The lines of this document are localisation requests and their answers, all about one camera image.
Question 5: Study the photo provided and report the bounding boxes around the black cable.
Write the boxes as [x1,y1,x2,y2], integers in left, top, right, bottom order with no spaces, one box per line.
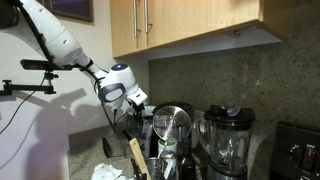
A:
[0,78,46,136]

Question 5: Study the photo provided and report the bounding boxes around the black glass blender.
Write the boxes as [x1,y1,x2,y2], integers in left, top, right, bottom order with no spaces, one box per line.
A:
[196,105,256,180]

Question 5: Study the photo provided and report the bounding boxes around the wooden upper cabinet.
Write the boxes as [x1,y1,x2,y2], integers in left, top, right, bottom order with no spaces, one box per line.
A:
[110,0,295,59]

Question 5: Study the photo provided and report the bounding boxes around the white crumpled cloth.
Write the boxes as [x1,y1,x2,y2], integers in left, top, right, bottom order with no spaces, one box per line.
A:
[91,163,127,180]

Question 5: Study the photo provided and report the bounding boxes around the perforated steel utensil holder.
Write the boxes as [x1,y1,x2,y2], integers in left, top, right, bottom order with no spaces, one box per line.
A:
[145,157,177,180]

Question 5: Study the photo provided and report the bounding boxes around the wooden spatula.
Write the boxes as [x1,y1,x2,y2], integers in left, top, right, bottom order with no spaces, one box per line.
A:
[129,138,152,180]

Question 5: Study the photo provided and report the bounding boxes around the framed wall picture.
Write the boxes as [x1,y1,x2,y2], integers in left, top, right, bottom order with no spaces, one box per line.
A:
[36,0,93,22]

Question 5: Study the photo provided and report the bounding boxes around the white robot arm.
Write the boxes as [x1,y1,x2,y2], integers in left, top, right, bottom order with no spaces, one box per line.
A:
[0,0,147,118]

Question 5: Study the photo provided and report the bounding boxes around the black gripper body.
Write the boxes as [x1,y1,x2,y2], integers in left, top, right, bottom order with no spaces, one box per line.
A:
[133,104,145,121]

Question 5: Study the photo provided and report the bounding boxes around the black stove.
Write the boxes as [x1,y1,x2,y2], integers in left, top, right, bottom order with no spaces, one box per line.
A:
[269,121,320,180]

